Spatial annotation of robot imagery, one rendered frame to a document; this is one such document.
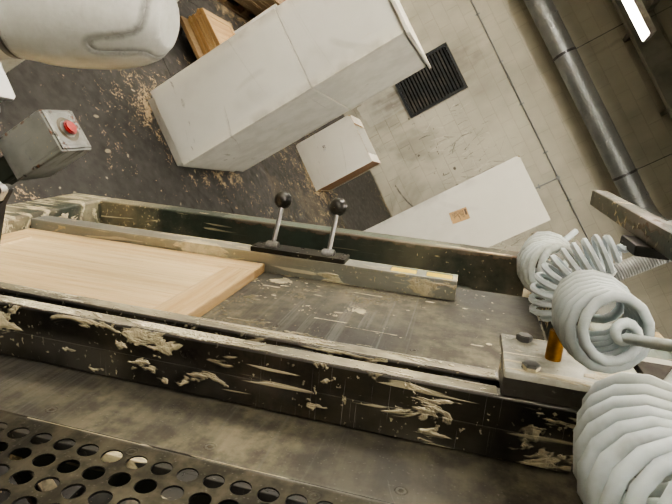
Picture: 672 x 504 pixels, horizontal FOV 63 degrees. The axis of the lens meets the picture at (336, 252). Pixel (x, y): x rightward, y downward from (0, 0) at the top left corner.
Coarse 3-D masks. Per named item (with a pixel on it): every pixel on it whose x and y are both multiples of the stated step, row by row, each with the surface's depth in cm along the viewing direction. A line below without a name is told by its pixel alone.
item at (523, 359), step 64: (576, 256) 53; (640, 256) 47; (0, 320) 67; (64, 320) 65; (128, 320) 64; (192, 320) 66; (192, 384) 63; (256, 384) 61; (320, 384) 59; (384, 384) 57; (448, 384) 56; (512, 384) 54; (576, 384) 50; (512, 448) 55
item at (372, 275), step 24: (48, 216) 127; (120, 240) 119; (144, 240) 118; (168, 240) 116; (192, 240) 117; (216, 240) 118; (288, 264) 111; (312, 264) 110; (336, 264) 108; (360, 264) 109; (384, 264) 111; (384, 288) 107; (408, 288) 106; (432, 288) 105
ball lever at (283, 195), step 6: (282, 192) 115; (276, 198) 115; (282, 198) 114; (288, 198) 115; (276, 204) 115; (282, 204) 115; (288, 204) 115; (282, 210) 115; (276, 222) 114; (276, 228) 114; (276, 234) 114; (270, 246) 112; (276, 246) 112
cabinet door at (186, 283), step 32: (0, 256) 102; (32, 256) 104; (64, 256) 106; (96, 256) 108; (128, 256) 110; (160, 256) 110; (192, 256) 112; (64, 288) 89; (96, 288) 90; (128, 288) 91; (160, 288) 93; (192, 288) 93; (224, 288) 95
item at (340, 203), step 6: (336, 198) 113; (330, 204) 113; (336, 204) 112; (342, 204) 112; (330, 210) 113; (336, 210) 112; (342, 210) 112; (336, 216) 113; (336, 222) 112; (330, 234) 112; (330, 240) 111; (330, 246) 111; (324, 252) 110; (330, 252) 110
